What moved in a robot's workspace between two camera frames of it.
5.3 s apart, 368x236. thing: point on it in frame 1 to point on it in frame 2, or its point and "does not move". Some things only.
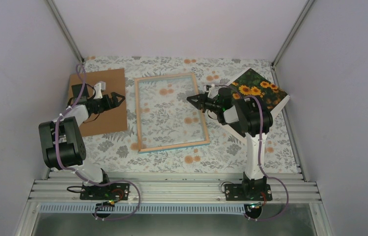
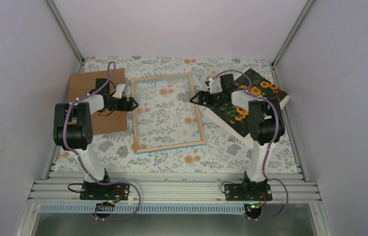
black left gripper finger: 114,97 to 131,100
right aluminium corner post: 306,9 does not move
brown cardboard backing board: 113,120 does not move
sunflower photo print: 251,84 does not move
